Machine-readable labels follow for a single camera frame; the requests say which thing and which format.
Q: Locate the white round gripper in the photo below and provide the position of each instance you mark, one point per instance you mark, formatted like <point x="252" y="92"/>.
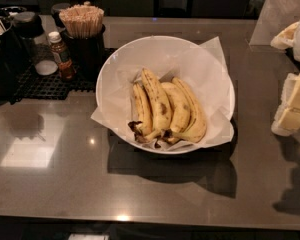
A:
<point x="287" y="120"/>

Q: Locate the long spotted banana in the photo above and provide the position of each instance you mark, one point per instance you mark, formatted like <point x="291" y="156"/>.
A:
<point x="160" y="105"/>

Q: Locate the rightmost curved banana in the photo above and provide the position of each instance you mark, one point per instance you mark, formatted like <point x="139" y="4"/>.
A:
<point x="197" y="126"/>

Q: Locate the middle right banana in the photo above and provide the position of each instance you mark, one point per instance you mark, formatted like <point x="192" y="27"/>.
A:
<point x="179" y="105"/>

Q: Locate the white bowl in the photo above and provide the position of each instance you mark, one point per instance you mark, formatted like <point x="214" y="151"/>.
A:
<point x="163" y="55"/>

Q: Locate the leftmost spotted banana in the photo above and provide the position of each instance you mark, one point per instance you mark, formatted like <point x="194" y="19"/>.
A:
<point x="143" y="126"/>

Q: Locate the white paper liner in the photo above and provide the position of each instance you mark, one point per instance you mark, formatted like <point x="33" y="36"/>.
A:
<point x="210" y="84"/>

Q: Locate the black stir stick cup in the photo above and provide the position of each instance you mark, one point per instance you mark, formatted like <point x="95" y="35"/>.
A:
<point x="87" y="53"/>

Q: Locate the wooden stir sticks bundle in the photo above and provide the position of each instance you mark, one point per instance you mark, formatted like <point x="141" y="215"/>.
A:
<point x="82" y="21"/>

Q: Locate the small brown sauce bottle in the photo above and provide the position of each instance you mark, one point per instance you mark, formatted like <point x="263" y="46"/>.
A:
<point x="62" y="56"/>

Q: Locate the dark lidded jar behind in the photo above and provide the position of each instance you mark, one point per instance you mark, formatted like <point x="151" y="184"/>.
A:
<point x="55" y="11"/>

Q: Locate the black rubber grid mat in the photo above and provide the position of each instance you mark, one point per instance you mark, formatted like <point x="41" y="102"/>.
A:
<point x="33" y="86"/>

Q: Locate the glass sugar shaker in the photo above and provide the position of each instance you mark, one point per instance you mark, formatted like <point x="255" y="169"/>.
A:
<point x="28" y="26"/>

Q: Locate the black container at left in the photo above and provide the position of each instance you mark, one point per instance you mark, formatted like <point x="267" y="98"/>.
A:
<point x="12" y="59"/>

